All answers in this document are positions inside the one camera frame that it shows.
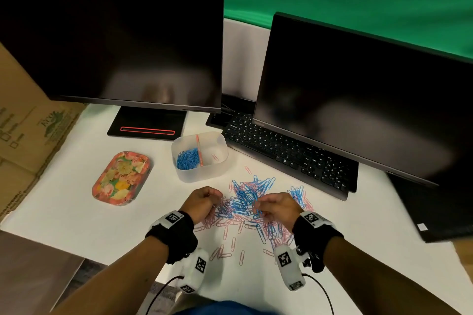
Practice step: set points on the person's right hand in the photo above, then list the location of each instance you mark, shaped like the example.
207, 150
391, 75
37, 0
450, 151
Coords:
281, 209

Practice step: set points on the person's left hand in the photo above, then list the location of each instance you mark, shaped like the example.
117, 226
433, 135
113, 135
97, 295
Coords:
199, 204

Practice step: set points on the translucent plastic container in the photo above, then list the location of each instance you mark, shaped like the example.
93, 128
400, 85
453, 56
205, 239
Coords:
199, 174

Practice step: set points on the pile of blue pink paperclips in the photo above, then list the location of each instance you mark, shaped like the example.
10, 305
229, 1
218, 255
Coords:
242, 196

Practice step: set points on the sorted blue clips heap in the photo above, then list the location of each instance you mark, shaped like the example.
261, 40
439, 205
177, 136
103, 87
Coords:
186, 159

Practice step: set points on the floral patterned oval tray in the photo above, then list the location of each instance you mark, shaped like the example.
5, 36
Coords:
120, 178

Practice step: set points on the person's left forearm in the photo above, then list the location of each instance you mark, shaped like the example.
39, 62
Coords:
118, 281

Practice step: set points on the person's right forearm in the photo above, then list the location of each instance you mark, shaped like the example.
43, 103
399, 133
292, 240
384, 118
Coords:
377, 285

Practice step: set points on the person's blue shirt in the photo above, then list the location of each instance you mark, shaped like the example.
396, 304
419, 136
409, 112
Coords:
225, 309

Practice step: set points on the black keyboard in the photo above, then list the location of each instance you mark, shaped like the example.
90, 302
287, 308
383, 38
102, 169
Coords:
288, 156

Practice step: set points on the plain black monitor base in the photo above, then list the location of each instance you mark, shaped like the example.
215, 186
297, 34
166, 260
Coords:
221, 119

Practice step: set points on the black red-lined monitor base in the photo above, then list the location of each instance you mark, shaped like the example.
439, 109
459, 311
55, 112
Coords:
148, 122

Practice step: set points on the white table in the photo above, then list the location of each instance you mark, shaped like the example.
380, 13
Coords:
74, 222

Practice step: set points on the black computer monitor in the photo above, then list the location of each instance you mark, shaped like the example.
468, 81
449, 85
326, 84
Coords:
111, 41
362, 97

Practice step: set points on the white divider panel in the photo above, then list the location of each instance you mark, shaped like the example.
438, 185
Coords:
244, 63

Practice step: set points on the black laptop with sticker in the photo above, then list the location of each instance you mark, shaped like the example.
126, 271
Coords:
439, 211

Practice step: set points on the grey side table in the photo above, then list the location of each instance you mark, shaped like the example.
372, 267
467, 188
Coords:
33, 278

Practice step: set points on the brown cardboard box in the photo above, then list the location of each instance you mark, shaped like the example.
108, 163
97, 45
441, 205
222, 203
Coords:
29, 134

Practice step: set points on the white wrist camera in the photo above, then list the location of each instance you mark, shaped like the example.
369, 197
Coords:
194, 270

